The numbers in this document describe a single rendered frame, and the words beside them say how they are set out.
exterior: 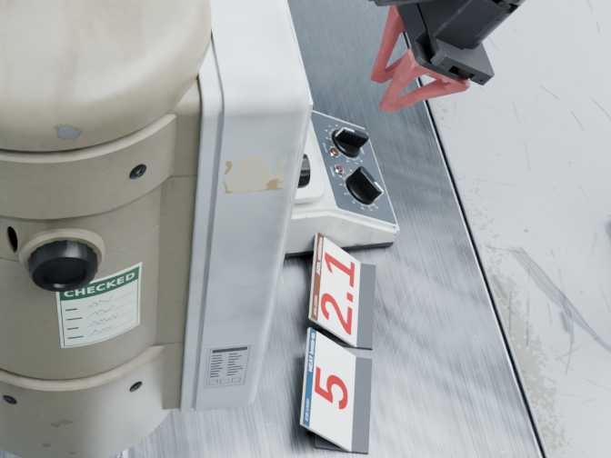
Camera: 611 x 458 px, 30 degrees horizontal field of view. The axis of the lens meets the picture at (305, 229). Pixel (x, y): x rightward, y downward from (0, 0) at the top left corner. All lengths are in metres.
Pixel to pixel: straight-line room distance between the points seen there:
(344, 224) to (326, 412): 0.18
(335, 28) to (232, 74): 0.91
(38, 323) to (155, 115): 0.10
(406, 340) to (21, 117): 0.73
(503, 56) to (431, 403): 0.44
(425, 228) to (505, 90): 0.22
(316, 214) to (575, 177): 0.31
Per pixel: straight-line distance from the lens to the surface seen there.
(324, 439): 0.95
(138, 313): 0.42
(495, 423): 1.00
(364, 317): 1.02
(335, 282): 1.01
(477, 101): 1.22
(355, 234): 1.03
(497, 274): 1.08
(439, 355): 1.02
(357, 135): 1.07
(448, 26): 0.95
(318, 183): 0.99
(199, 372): 0.47
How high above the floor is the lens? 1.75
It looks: 53 degrees down
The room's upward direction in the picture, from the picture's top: 12 degrees clockwise
